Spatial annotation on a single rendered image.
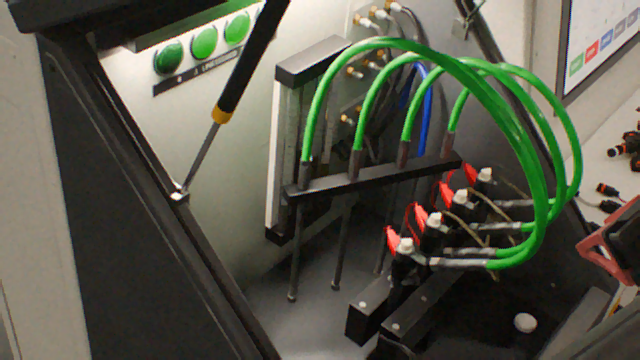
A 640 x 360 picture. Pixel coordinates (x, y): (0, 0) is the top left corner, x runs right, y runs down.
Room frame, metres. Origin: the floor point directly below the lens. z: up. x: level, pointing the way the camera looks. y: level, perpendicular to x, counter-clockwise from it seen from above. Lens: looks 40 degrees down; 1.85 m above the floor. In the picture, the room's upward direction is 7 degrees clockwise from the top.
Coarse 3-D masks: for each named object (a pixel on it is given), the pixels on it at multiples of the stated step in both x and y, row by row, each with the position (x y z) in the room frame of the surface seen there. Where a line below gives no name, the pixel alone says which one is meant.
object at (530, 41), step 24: (480, 0) 1.16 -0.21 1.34; (504, 0) 1.13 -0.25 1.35; (528, 0) 1.12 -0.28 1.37; (552, 0) 1.19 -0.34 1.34; (480, 24) 1.15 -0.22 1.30; (504, 24) 1.13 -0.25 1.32; (528, 24) 1.12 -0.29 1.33; (552, 24) 1.19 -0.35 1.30; (504, 48) 1.12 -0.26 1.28; (528, 48) 1.12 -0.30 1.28; (552, 48) 1.19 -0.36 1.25; (552, 72) 1.19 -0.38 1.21; (624, 72) 1.50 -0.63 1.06; (600, 96) 1.39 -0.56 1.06; (624, 96) 1.53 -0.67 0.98; (552, 120) 1.19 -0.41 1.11; (576, 120) 1.28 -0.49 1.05; (600, 120) 1.41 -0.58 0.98; (624, 288) 1.02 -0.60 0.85
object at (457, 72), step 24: (360, 48) 0.86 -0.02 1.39; (408, 48) 0.82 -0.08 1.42; (336, 72) 0.88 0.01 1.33; (456, 72) 0.78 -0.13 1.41; (480, 96) 0.75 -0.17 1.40; (312, 120) 0.89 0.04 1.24; (504, 120) 0.74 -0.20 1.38; (312, 144) 0.90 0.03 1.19; (528, 168) 0.71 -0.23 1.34; (504, 264) 0.70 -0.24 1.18
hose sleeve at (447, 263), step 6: (450, 258) 0.75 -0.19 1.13; (444, 264) 0.74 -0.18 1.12; (450, 264) 0.74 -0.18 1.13; (456, 264) 0.74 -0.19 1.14; (462, 264) 0.73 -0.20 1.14; (468, 264) 0.73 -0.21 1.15; (474, 264) 0.72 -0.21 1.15; (480, 264) 0.72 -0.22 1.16; (450, 270) 0.74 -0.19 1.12; (456, 270) 0.74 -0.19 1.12; (462, 270) 0.73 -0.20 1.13; (468, 270) 0.72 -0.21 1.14; (474, 270) 0.72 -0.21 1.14; (480, 270) 0.72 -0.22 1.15; (486, 270) 0.71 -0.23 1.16
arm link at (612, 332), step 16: (608, 320) 0.36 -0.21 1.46; (624, 320) 0.35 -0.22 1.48; (592, 336) 0.33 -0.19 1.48; (608, 336) 0.33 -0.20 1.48; (624, 336) 0.33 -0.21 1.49; (560, 352) 0.32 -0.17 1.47; (576, 352) 0.31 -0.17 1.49; (592, 352) 0.31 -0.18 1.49; (608, 352) 0.31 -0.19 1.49; (624, 352) 0.31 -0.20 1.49
